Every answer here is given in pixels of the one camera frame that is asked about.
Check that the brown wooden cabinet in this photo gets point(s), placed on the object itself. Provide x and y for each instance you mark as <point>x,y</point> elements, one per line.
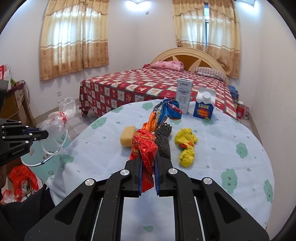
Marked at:
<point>16,105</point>

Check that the red bag with clear plastic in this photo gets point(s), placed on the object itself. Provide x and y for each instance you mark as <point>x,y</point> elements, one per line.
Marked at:
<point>8,197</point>

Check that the red orange snack wrapper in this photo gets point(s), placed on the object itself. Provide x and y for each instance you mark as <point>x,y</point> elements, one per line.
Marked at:
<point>143,141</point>

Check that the beige curtain behind bed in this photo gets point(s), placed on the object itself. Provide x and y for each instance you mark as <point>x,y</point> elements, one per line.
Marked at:
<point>212,27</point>

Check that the teal trash bin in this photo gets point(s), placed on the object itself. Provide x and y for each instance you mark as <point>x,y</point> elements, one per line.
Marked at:
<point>43,157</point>

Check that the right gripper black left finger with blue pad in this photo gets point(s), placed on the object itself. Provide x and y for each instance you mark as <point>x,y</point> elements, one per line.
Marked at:
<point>94,210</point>

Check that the blue folded cloth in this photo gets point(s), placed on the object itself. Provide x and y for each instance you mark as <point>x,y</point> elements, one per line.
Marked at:
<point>233,91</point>

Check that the clear plastic bag on floor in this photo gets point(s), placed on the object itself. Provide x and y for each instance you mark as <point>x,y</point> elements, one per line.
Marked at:
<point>68,106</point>

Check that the beige side window curtain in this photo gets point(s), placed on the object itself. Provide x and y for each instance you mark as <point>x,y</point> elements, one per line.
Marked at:
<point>74,37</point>

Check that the bed with red checkered cover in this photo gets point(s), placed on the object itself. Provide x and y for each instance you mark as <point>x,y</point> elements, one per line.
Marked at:
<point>105,93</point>

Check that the yellow sponge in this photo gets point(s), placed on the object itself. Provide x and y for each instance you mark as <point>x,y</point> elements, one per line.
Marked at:
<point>127,136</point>

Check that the red bag on floor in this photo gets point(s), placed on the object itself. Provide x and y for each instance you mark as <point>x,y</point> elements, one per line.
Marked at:
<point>24,182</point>

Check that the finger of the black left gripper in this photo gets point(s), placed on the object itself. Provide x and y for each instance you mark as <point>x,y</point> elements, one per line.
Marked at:
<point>34,131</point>
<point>43,136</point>

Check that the blue milk carton white cap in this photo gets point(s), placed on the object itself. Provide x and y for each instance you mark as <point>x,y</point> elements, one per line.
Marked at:
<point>205,103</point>

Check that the grey tall carton box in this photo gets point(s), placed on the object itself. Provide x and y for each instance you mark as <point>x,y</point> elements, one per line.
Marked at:
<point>183,94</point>

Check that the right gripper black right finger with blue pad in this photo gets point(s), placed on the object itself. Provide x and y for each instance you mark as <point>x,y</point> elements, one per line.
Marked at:
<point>203,210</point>

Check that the yellow plastic bag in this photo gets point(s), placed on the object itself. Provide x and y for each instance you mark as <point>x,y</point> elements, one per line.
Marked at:
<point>186,140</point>

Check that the striped pillow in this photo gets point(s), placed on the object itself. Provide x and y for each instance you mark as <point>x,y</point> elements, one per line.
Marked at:
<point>211,72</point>

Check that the pink pillow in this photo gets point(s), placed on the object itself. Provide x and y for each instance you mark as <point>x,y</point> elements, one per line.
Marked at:
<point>172,65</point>

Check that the red box by bed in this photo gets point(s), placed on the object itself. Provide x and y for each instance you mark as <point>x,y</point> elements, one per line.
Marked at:
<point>242,110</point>

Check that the black foam net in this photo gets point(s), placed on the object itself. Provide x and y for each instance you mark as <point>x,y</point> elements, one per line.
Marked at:
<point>162,134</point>

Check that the red white box on cabinet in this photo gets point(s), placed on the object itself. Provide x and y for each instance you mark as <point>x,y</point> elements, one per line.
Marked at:
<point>5,74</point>

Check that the cream wooden headboard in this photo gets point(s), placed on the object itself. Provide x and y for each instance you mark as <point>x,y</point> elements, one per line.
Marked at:
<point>192,59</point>

